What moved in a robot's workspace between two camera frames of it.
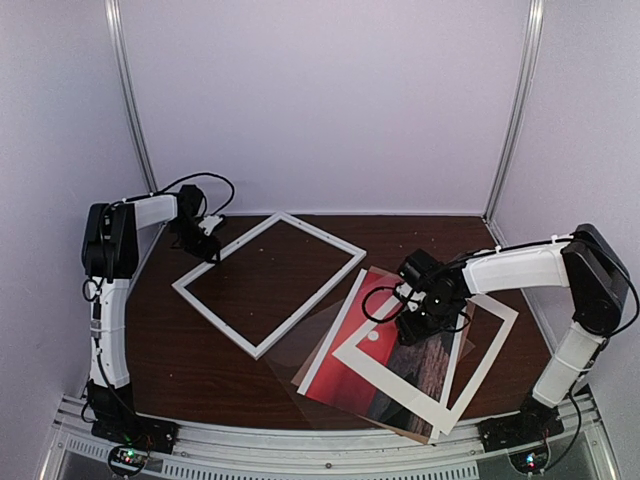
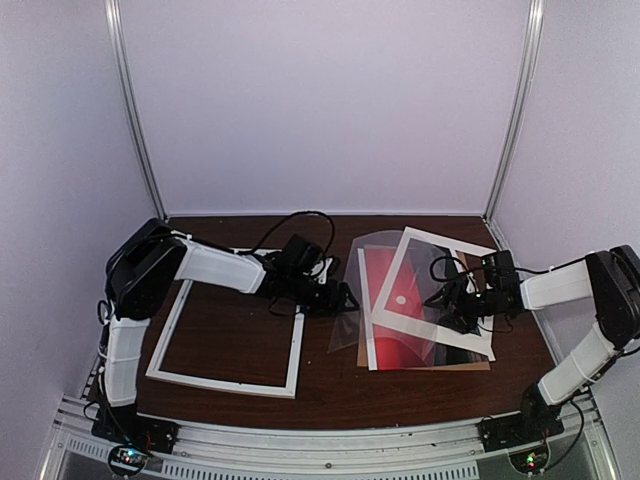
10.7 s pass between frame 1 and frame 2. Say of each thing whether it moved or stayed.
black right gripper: moved
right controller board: stayed
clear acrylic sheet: moved
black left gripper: moved
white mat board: moved
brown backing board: moved
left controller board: stayed
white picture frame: moved
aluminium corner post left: stayed
